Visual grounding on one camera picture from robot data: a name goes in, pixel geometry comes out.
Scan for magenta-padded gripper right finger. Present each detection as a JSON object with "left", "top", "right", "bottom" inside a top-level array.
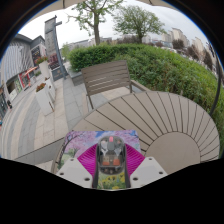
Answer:
[{"left": 123, "top": 143, "right": 168, "bottom": 189}]

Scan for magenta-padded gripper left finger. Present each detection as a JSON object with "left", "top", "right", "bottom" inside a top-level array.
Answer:
[{"left": 55, "top": 143, "right": 99, "bottom": 189}]

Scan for flower landscape print mouse pad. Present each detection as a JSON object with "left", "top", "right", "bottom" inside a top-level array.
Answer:
[{"left": 56, "top": 129, "right": 143, "bottom": 191}]

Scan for white planter with orange flowers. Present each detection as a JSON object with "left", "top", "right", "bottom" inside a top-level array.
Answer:
[
  {"left": 44, "top": 77, "right": 57, "bottom": 101},
  {"left": 34, "top": 82, "right": 56, "bottom": 116}
]

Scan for brown slatted chair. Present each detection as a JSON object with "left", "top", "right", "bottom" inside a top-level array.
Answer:
[{"left": 80, "top": 59, "right": 151, "bottom": 109}]

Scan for green hedge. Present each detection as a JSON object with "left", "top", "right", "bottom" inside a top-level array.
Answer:
[{"left": 68, "top": 43, "right": 224, "bottom": 158}]

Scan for white planter with pink flowers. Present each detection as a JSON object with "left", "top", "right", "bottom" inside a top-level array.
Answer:
[{"left": 35, "top": 56, "right": 53, "bottom": 81}]

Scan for dark curved umbrella pole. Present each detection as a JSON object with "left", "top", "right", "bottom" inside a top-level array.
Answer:
[{"left": 208, "top": 43, "right": 224, "bottom": 116}]

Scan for grey shopfront building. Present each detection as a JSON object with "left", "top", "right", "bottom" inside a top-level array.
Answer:
[{"left": 0, "top": 33, "right": 46, "bottom": 118}]

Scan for tall grey sign pillar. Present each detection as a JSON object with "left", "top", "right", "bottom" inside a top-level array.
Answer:
[{"left": 44, "top": 15, "right": 69, "bottom": 82}]

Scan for distant apartment buildings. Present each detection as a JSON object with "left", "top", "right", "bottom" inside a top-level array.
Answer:
[{"left": 68, "top": 28, "right": 221, "bottom": 68}]

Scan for tree with thick bare trunk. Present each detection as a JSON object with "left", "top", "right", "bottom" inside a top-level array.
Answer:
[{"left": 66, "top": 0, "right": 124, "bottom": 46}]

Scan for round leafy tree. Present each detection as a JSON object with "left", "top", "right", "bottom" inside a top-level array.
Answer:
[{"left": 113, "top": 4, "right": 166, "bottom": 44}]

